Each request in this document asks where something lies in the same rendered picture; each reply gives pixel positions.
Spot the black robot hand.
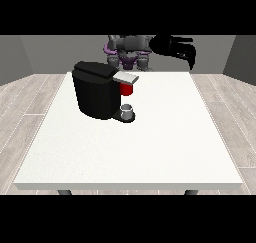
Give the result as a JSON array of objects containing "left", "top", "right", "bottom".
[{"left": 148, "top": 35, "right": 197, "bottom": 71}]

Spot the pale grey machine lid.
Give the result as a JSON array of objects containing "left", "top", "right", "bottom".
[{"left": 112, "top": 70, "right": 140, "bottom": 87}]

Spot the red pod holder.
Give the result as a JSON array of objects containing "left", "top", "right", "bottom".
[{"left": 119, "top": 82, "right": 134, "bottom": 97}]

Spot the black coffee machine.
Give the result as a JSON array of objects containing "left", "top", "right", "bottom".
[{"left": 71, "top": 60, "right": 137, "bottom": 123}]

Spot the grey and purple robot trunk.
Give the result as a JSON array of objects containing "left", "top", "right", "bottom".
[{"left": 102, "top": 35, "right": 155, "bottom": 72}]

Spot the small grey cup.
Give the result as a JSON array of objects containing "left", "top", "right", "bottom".
[{"left": 120, "top": 103, "right": 134, "bottom": 119}]

